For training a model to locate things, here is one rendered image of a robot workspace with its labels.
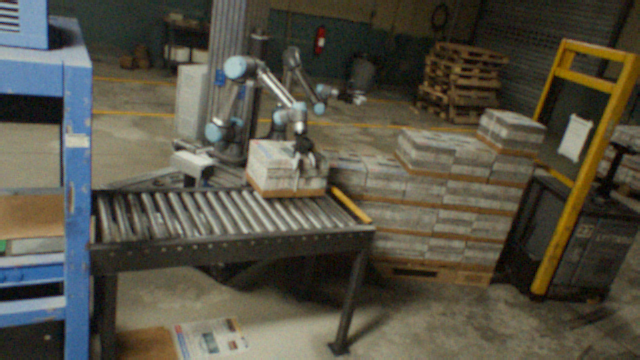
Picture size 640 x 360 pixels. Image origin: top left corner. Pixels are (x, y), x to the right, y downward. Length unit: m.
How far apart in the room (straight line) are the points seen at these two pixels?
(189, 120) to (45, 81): 1.92
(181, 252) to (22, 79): 0.94
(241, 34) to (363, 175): 1.19
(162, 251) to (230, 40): 1.56
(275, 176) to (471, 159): 1.49
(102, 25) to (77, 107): 7.62
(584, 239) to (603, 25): 6.81
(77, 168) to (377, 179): 2.10
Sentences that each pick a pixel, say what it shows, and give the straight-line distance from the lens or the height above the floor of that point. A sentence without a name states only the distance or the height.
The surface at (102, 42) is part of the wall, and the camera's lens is 9.30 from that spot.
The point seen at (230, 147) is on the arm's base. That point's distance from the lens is 3.08.
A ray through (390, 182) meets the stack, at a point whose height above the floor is 0.76.
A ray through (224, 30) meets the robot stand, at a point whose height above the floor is 1.52.
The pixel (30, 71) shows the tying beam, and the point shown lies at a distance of 1.64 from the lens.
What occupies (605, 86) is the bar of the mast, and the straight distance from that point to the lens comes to 3.78.
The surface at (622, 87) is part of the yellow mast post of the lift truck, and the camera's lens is 3.66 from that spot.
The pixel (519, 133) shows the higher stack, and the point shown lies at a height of 1.22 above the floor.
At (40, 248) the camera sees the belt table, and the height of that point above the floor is 0.80.
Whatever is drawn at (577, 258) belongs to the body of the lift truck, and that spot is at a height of 0.40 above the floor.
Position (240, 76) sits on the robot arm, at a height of 1.35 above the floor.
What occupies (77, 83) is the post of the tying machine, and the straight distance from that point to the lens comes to 1.64.
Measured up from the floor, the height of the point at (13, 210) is 0.80.
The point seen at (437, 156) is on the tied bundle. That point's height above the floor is 0.99.
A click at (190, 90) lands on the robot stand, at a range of 3.42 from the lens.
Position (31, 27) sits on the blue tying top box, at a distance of 1.79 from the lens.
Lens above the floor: 1.90
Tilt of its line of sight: 22 degrees down
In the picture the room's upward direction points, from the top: 12 degrees clockwise
